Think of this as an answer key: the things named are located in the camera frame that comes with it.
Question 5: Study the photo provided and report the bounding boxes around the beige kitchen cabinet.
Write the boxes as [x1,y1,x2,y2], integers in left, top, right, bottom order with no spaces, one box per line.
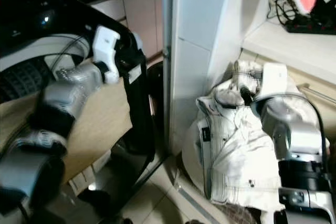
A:
[89,0,163,61]

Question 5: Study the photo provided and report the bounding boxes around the grey vertical pipe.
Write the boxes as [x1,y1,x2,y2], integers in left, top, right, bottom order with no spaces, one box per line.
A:
[160,0,179,156]

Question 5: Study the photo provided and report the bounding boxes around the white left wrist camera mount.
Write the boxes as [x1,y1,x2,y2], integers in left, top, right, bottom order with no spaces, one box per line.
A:
[92,25,122,85]

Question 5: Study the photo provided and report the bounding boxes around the tan brown cloth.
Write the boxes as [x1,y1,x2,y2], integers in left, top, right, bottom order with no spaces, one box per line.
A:
[0,74,134,184]

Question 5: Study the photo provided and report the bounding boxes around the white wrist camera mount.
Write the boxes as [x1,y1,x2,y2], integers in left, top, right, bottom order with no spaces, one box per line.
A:
[92,25,122,85]
[256,62,290,102]

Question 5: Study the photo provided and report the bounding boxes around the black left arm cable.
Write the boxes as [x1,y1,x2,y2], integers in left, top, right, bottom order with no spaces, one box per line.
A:
[50,34,94,78]

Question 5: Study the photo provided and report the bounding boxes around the black tangled power cables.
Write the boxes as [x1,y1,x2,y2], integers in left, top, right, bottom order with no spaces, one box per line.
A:
[273,0,336,35]

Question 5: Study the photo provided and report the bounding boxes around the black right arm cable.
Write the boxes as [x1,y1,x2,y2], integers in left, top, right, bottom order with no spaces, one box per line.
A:
[289,93,329,157]

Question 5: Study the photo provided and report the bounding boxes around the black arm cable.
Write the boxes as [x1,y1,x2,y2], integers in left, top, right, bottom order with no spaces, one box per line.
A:
[50,34,94,78]
[289,93,329,157]

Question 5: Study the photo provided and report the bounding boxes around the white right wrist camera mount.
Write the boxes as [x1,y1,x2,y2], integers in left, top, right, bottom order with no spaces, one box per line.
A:
[256,62,290,102]

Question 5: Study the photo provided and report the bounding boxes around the beige laundry basket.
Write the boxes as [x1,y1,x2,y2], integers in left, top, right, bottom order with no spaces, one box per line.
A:
[181,130,295,224]

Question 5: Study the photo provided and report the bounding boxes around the white cream jacket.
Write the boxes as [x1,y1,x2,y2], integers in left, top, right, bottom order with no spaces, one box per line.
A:
[181,60,303,212]

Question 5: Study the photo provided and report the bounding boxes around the black top-loading washing machine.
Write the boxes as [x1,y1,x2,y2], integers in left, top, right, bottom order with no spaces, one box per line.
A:
[0,0,163,224]

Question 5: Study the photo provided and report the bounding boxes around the white shelf cabinet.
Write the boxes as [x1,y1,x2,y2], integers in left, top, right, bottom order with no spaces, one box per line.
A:
[169,0,336,156]

